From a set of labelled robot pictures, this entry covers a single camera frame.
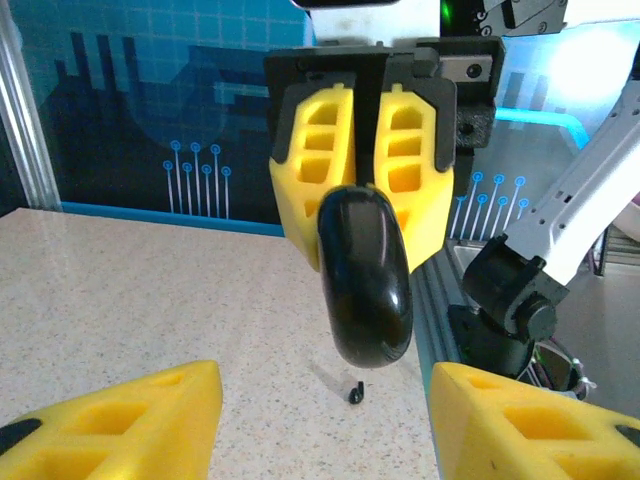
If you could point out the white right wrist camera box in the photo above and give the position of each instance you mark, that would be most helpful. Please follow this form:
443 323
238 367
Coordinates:
375 20

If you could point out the black earbud charging case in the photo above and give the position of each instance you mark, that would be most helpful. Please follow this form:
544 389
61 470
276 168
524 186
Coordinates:
367 280

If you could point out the aluminium frame post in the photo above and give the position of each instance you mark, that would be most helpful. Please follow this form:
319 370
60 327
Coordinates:
25 125

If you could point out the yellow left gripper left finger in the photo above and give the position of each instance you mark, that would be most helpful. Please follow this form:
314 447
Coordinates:
100 435

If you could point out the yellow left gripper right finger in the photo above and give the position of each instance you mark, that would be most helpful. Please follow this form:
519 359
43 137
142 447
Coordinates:
525 435

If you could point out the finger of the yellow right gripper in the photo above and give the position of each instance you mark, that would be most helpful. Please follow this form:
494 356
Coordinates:
295 215
425 220

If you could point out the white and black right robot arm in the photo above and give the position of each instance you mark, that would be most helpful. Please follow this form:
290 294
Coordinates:
575 200

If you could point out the shelf outside enclosure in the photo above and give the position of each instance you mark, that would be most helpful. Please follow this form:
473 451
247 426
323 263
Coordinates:
620 250

